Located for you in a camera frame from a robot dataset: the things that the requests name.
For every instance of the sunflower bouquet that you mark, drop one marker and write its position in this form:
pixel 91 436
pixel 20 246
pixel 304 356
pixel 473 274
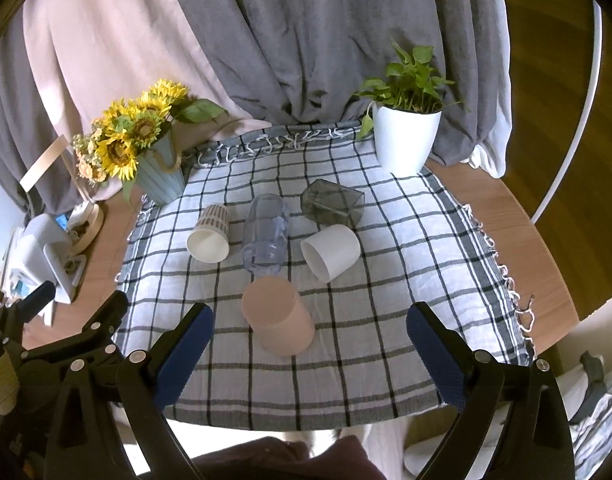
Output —
pixel 118 152

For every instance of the white hoop tube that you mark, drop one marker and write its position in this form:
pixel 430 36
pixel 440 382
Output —
pixel 596 60

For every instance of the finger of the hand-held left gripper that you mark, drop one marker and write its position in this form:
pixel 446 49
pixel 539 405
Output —
pixel 106 312
pixel 33 297

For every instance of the grey curtain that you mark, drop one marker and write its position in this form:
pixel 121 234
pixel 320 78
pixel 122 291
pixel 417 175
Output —
pixel 311 35

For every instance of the checked tablecloth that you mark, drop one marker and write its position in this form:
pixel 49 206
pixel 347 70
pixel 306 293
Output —
pixel 336 365

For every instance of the round wooden stand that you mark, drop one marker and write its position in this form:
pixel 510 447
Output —
pixel 92 225

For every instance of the dark maroon clothing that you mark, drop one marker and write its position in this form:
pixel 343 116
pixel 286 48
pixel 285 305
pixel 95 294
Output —
pixel 266 460

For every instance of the grey glass cup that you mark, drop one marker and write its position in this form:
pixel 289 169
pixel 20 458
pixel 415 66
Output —
pixel 331 205

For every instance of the white cup with dotted pattern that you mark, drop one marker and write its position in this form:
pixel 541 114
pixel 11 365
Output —
pixel 208 246

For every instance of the plain white cup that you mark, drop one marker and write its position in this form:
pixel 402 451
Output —
pixel 336 255

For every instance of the white curtain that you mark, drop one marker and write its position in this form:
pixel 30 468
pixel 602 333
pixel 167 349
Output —
pixel 491 160

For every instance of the pink cup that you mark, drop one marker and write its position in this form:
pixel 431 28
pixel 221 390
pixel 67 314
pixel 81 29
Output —
pixel 281 320

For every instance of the clear plastic cup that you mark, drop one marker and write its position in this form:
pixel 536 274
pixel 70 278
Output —
pixel 266 240

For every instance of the pink curtain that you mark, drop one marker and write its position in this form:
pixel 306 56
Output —
pixel 111 35

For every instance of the green plant in white pot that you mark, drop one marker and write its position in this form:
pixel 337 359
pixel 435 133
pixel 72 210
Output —
pixel 405 140

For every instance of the blue ribbed vase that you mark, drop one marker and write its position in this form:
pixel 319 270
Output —
pixel 161 180

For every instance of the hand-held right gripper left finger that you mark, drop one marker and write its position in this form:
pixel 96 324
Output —
pixel 186 355

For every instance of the white desk device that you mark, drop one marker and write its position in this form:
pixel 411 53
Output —
pixel 43 245

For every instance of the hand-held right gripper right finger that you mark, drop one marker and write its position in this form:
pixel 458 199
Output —
pixel 435 360

